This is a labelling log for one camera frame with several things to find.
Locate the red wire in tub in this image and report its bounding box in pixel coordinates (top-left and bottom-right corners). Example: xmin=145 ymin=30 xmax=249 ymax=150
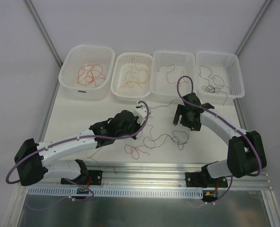
xmin=76 ymin=66 xmax=95 ymax=86

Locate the orange wire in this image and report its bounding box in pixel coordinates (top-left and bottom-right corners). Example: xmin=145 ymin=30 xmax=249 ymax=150
xmin=127 ymin=60 xmax=152 ymax=83
xmin=117 ymin=68 xmax=150 ymax=94

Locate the aluminium mounting rail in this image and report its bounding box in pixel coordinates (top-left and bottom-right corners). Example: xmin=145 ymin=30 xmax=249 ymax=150
xmin=32 ymin=159 xmax=273 ymax=191

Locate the dark red wire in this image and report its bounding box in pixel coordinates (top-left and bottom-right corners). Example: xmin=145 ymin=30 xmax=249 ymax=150
xmin=157 ymin=64 xmax=189 ymax=87

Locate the white solid plastic tub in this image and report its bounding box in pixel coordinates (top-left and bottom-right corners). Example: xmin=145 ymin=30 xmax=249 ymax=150
xmin=58 ymin=45 xmax=115 ymax=100

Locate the white round-hole basket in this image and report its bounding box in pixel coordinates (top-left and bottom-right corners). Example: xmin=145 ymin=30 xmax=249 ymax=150
xmin=110 ymin=52 xmax=153 ymax=102

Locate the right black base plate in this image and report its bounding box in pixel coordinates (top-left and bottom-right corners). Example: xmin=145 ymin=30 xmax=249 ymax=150
xmin=185 ymin=172 xmax=228 ymax=188

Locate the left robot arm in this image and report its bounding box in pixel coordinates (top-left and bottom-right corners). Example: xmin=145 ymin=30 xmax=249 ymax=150
xmin=14 ymin=107 xmax=147 ymax=186

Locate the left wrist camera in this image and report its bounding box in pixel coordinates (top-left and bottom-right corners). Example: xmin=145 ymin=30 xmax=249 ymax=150
xmin=133 ymin=102 xmax=151 ymax=125

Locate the white slotted cable duct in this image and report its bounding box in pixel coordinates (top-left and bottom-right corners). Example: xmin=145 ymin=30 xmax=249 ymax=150
xmin=27 ymin=186 xmax=203 ymax=199

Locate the left frame post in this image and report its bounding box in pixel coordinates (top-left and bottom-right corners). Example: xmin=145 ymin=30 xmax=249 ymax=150
xmin=24 ymin=0 xmax=63 ymax=67

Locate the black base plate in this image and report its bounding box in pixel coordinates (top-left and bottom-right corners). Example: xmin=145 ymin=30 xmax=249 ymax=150
xmin=185 ymin=172 xmax=228 ymax=188
xmin=60 ymin=168 xmax=103 ymax=185

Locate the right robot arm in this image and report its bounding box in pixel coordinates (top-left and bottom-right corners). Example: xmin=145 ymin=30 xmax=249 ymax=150
xmin=173 ymin=93 xmax=267 ymax=188

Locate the white slotted basket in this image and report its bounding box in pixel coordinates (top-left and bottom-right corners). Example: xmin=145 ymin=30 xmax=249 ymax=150
xmin=150 ymin=51 xmax=197 ymax=103
xmin=195 ymin=51 xmax=245 ymax=106

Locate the right frame post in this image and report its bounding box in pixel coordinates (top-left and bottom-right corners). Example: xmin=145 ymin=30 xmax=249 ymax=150
xmin=235 ymin=0 xmax=274 ymax=57

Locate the white slotted basket middle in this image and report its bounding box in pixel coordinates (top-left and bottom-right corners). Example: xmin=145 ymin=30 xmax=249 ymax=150
xmin=150 ymin=51 xmax=197 ymax=103

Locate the white slotted basket right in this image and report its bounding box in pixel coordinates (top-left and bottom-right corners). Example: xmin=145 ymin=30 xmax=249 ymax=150
xmin=195 ymin=51 xmax=245 ymax=106

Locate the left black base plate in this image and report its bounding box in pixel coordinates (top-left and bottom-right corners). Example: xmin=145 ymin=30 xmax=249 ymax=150
xmin=60 ymin=168 xmax=103 ymax=185

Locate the frame post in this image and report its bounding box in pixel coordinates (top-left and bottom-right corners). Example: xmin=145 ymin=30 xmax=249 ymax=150
xmin=235 ymin=0 xmax=274 ymax=57
xmin=24 ymin=0 xmax=63 ymax=67

